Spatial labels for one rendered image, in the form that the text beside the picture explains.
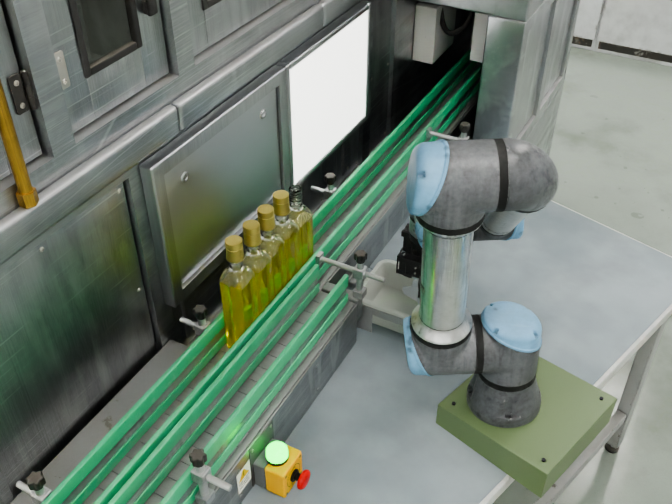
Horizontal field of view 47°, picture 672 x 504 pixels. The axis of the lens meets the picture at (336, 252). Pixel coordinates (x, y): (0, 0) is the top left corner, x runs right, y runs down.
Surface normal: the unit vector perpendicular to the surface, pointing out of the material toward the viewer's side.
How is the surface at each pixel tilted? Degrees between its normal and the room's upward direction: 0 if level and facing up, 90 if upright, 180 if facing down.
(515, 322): 6
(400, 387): 0
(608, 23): 90
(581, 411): 4
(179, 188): 90
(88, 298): 91
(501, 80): 90
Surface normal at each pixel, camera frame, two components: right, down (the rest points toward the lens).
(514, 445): -0.04, -0.81
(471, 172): -0.03, 0.00
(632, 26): -0.48, 0.55
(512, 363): 0.00, 0.58
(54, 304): 0.89, 0.30
